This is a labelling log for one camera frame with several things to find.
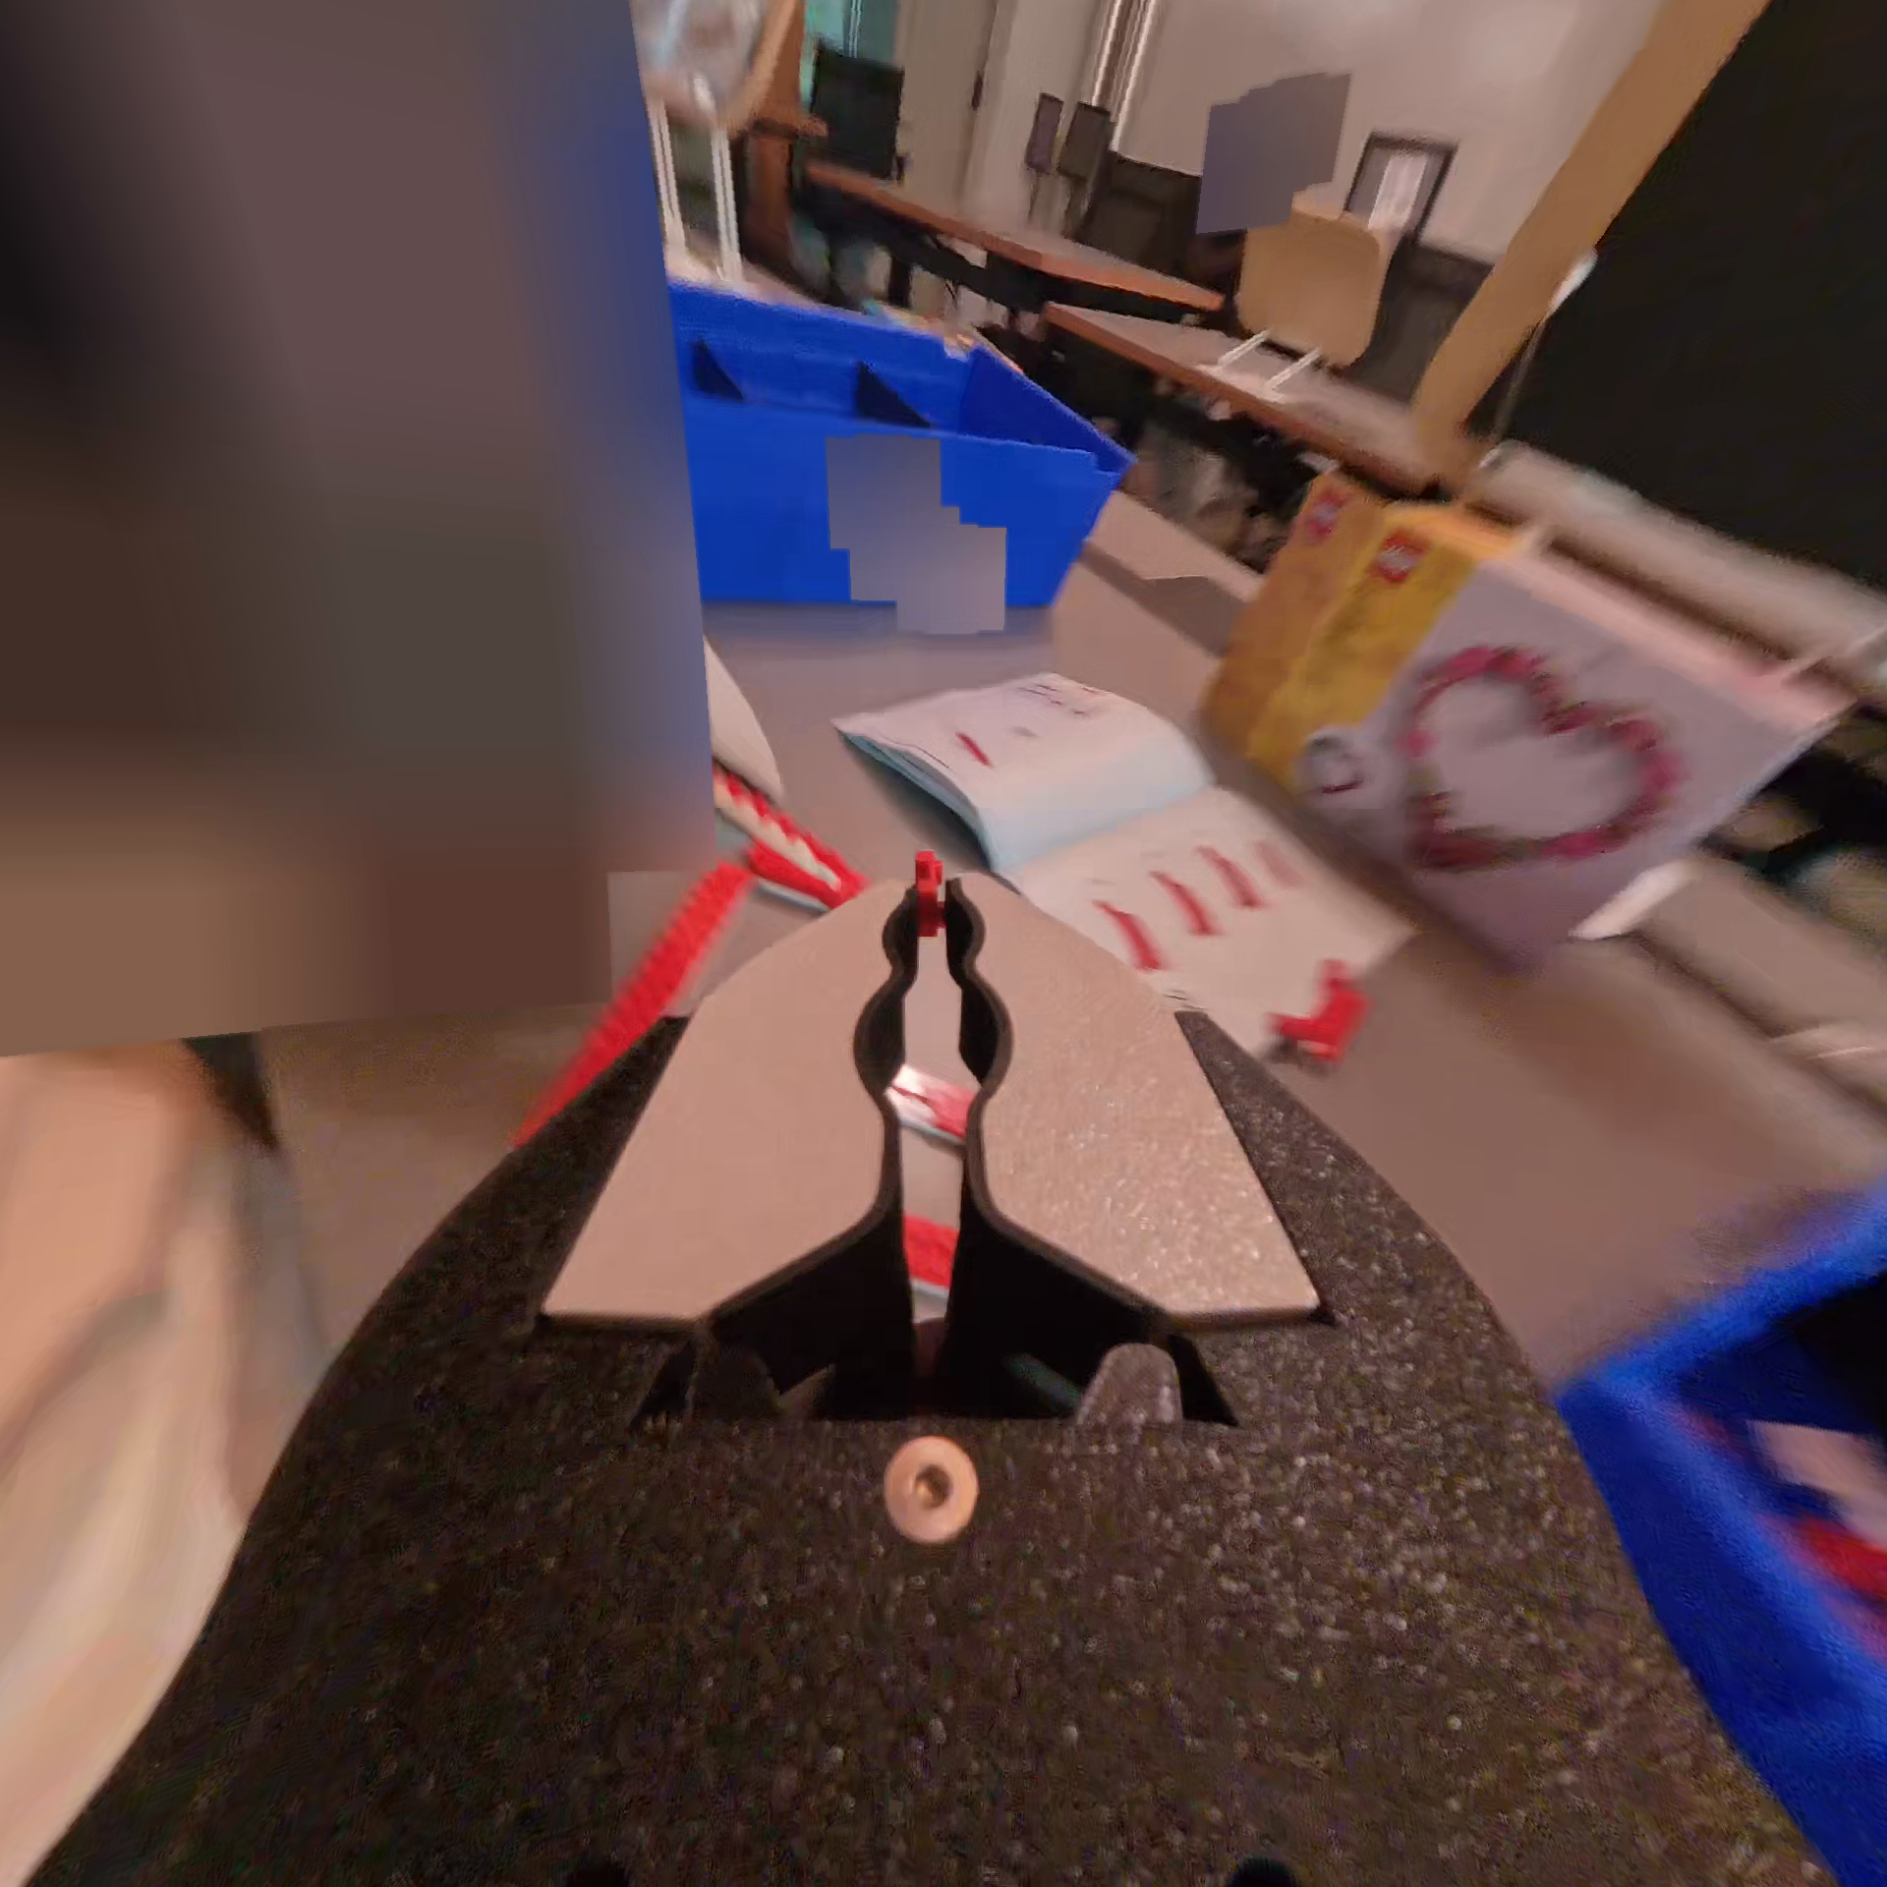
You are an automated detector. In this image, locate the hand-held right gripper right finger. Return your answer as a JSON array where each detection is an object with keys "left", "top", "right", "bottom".
[{"left": 939, "top": 872, "right": 1321, "bottom": 1387}]

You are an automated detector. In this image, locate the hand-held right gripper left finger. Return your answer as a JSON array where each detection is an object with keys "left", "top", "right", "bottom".
[{"left": 542, "top": 878, "right": 916, "bottom": 1387}]

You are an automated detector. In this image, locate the person's left forearm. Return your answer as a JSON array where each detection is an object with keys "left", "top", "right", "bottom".
[{"left": 0, "top": 1043, "right": 304, "bottom": 1887}]

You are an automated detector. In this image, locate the small red and white brick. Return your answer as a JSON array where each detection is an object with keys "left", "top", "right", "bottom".
[{"left": 1270, "top": 961, "right": 1370, "bottom": 1061}]

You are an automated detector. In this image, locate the open instruction booklet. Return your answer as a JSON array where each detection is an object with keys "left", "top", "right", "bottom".
[{"left": 831, "top": 672, "right": 1421, "bottom": 1041}]

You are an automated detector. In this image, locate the toy box with heart picture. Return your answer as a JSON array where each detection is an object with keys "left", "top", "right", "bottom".
[{"left": 1201, "top": 471, "right": 1863, "bottom": 971}]

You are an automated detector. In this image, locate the blue plastic bin with dividers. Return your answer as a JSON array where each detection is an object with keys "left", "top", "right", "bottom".
[{"left": 666, "top": 277, "right": 1138, "bottom": 609}]

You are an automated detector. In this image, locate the beige chair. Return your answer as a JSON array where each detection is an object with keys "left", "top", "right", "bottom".
[{"left": 1230, "top": 188, "right": 1397, "bottom": 397}]

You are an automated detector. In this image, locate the long wooden table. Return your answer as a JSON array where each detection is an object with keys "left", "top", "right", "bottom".
[{"left": 802, "top": 153, "right": 1228, "bottom": 324}]

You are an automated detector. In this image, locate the black partition panel wooden edge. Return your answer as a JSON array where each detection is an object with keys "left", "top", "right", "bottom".
[{"left": 1411, "top": 0, "right": 1887, "bottom": 599}]

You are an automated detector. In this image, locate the red brick plate frame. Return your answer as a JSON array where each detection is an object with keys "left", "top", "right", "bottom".
[{"left": 513, "top": 766, "right": 872, "bottom": 1150}]

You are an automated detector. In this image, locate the framed wall picture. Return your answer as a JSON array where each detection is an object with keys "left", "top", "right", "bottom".
[{"left": 1344, "top": 131, "right": 1462, "bottom": 241}]

